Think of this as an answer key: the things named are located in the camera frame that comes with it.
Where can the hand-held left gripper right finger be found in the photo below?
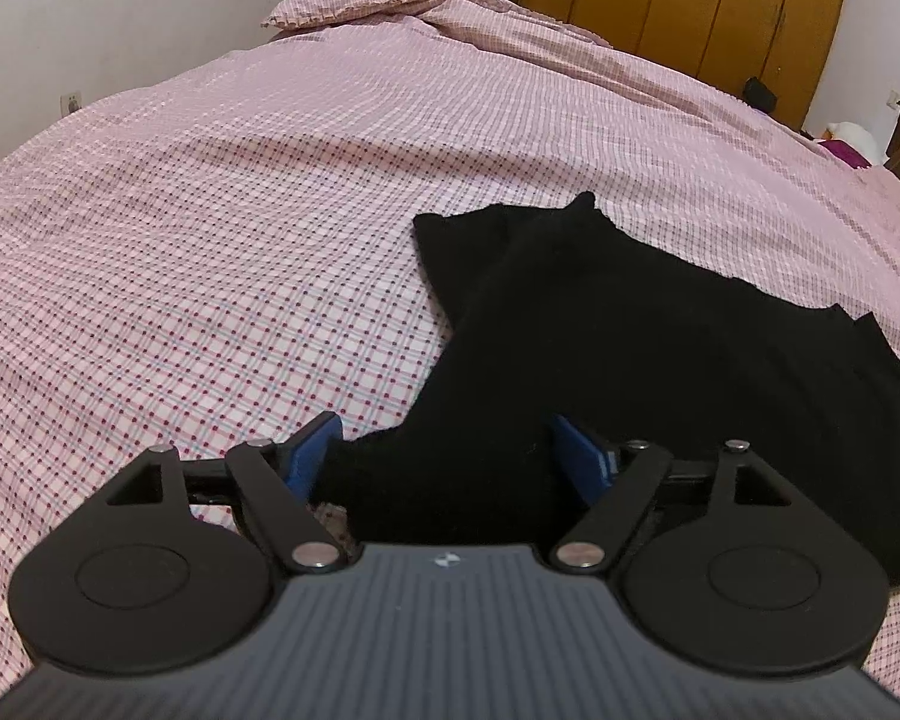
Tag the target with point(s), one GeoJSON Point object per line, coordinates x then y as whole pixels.
{"type": "Point", "coordinates": [579, 459]}

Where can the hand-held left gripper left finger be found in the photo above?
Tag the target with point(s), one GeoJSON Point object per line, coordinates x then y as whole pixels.
{"type": "Point", "coordinates": [311, 451]}

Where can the black knit garment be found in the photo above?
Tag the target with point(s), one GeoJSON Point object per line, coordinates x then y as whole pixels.
{"type": "Point", "coordinates": [607, 315]}

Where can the pink checked bed cover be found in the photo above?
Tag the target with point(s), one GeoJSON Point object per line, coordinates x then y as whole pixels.
{"type": "Point", "coordinates": [232, 240]}

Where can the purple cloth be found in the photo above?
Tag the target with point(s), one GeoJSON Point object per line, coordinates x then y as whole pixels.
{"type": "Point", "coordinates": [844, 156]}

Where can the small black bag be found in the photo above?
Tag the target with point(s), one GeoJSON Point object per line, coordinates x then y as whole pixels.
{"type": "Point", "coordinates": [760, 94]}

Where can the white cloth bundle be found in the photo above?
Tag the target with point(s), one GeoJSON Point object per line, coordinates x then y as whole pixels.
{"type": "Point", "coordinates": [853, 136]}

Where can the wooden wardrobe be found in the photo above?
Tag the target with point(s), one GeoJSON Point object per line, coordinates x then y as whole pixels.
{"type": "Point", "coordinates": [690, 0]}

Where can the white wall socket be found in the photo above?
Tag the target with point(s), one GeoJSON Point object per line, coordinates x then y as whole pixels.
{"type": "Point", "coordinates": [71, 103]}

